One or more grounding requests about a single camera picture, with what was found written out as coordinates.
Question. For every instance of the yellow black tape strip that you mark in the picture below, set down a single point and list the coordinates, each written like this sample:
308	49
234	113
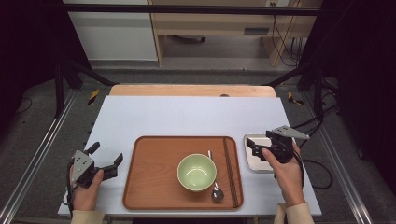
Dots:
93	97
292	98

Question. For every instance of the green bowl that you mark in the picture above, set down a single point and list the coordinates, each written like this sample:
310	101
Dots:
196	172

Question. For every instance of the black horizontal frame bar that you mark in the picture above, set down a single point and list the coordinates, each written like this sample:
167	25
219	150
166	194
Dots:
186	9

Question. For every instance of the light wooden desk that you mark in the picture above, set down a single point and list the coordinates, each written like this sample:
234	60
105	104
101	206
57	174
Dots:
211	25

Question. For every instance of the dark curtain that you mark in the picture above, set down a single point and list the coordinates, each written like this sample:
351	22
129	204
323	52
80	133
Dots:
28	46
364	77

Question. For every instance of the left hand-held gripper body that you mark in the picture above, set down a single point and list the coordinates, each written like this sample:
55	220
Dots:
82	166

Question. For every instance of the black metal stand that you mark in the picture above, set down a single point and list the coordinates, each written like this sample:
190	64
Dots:
59	87
317	93

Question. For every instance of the white cabinet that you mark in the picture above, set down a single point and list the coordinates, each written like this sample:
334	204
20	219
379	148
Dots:
115	34

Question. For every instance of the white board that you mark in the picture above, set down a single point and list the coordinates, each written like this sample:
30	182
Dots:
186	118

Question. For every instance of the person's left hand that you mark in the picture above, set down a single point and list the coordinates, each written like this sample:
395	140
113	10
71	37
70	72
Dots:
84	197

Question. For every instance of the brown wooden tray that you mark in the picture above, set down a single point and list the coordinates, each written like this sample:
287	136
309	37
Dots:
152	174

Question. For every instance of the person's right hand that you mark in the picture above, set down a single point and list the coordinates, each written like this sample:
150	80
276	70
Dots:
289	180

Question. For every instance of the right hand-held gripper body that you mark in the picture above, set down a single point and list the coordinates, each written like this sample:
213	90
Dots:
285	140

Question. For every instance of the metal spoon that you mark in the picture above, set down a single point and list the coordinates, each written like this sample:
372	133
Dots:
218	194

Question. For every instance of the light wooden table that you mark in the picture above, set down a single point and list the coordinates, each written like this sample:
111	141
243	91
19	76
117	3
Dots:
186	90

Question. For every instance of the aluminium floor rail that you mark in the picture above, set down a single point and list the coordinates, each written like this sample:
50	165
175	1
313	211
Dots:
37	155
339	165

